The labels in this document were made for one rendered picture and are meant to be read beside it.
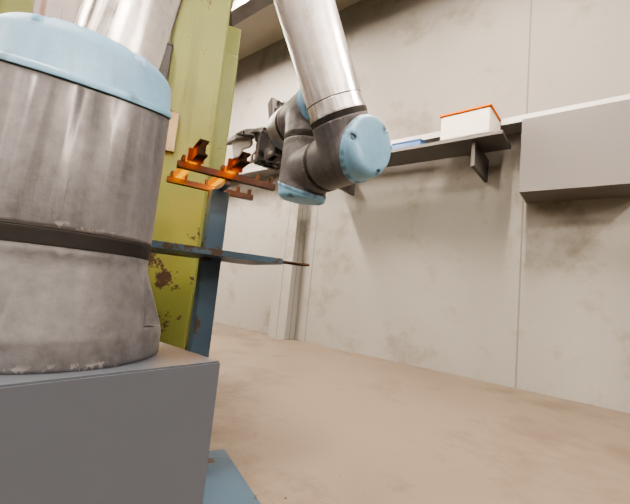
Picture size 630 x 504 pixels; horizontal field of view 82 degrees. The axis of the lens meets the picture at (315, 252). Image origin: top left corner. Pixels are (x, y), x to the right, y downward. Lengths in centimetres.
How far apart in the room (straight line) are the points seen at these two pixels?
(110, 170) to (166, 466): 24
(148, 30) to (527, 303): 348
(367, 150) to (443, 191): 353
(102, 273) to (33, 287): 4
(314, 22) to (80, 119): 36
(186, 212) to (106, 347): 134
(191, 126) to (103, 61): 139
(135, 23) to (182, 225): 111
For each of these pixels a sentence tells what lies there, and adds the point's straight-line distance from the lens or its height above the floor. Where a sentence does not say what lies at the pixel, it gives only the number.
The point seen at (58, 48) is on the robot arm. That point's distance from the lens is 36.
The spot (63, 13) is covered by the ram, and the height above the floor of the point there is 156.
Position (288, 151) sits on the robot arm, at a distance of 68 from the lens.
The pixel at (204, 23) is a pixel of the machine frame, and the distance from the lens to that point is 197.
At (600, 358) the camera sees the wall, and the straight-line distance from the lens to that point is 368.
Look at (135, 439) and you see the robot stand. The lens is 33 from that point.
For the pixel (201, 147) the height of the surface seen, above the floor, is 102.
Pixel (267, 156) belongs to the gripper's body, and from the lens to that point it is 85.
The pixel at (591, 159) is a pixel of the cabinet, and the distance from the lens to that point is 350.
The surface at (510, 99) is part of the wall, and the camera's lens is 425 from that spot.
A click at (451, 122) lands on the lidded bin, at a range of 368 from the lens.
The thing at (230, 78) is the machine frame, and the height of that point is 183.
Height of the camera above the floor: 67
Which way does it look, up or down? 6 degrees up
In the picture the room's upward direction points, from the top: 6 degrees clockwise
